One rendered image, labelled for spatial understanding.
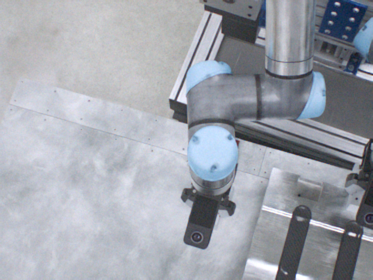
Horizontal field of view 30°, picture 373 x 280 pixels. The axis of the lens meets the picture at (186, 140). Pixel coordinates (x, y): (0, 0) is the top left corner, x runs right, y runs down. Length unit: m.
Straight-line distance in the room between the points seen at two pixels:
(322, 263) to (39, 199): 0.63
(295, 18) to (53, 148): 0.75
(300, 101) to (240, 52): 1.22
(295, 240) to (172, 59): 1.23
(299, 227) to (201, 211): 0.30
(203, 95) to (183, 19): 1.52
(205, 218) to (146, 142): 0.41
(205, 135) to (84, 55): 1.56
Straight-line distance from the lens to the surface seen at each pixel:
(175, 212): 1.53
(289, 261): 1.45
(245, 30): 1.71
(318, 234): 1.45
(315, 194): 1.50
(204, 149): 1.04
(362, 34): 1.20
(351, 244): 1.47
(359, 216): 1.29
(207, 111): 1.08
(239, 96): 1.09
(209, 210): 1.22
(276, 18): 1.06
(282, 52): 1.07
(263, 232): 1.44
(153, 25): 2.60
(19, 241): 1.57
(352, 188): 1.38
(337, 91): 2.30
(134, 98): 2.49
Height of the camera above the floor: 2.30
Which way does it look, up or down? 72 degrees down
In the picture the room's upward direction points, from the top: 4 degrees counter-clockwise
